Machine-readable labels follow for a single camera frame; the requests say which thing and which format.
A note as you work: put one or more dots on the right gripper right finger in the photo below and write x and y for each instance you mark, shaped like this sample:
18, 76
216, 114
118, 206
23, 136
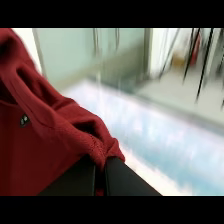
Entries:
125, 181

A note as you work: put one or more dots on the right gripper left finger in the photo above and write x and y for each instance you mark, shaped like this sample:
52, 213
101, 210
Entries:
75, 180

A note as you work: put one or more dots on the red T-shirt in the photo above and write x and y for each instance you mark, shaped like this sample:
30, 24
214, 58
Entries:
43, 140

